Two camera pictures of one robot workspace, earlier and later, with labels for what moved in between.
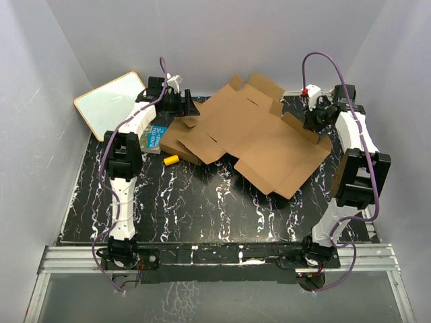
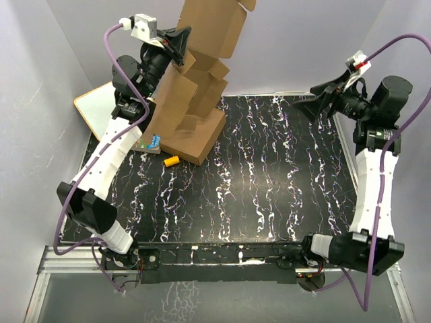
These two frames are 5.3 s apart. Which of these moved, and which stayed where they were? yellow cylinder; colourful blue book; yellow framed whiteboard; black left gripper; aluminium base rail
Moved: black left gripper
Stayed: yellow framed whiteboard; aluminium base rail; colourful blue book; yellow cylinder
